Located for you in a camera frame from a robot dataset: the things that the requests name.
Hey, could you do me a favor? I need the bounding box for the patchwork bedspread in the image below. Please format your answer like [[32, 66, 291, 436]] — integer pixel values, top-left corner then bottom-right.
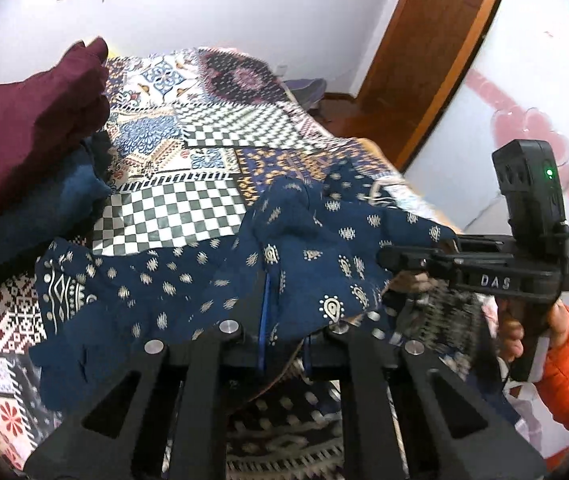
[[0, 47, 445, 471]]

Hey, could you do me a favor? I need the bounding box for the dark grey cloth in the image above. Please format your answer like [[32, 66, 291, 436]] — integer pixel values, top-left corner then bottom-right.
[[284, 77, 327, 111]]

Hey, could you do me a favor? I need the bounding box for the person's right hand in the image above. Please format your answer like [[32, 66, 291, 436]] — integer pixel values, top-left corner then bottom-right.
[[497, 300, 569, 363]]

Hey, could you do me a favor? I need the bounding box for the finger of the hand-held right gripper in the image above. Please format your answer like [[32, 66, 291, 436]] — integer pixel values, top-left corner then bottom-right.
[[381, 244, 460, 257], [377, 252, 465, 286]]

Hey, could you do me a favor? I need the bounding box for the navy patterned jacket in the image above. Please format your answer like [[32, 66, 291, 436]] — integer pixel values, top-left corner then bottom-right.
[[28, 162, 520, 480]]

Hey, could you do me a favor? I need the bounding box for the dark blue folded garment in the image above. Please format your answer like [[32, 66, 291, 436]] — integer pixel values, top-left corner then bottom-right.
[[0, 132, 114, 286]]

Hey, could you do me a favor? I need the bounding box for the maroon folded garment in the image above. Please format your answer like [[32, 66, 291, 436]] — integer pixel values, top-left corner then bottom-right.
[[0, 37, 111, 233]]

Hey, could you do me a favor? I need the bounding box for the wooden door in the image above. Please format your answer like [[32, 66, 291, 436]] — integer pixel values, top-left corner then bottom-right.
[[354, 0, 515, 171]]

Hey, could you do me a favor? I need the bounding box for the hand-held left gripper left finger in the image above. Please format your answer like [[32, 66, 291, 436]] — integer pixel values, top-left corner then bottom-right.
[[23, 270, 270, 480]]

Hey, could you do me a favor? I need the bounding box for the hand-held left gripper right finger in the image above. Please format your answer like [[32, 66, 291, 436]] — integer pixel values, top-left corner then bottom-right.
[[304, 325, 547, 480]]

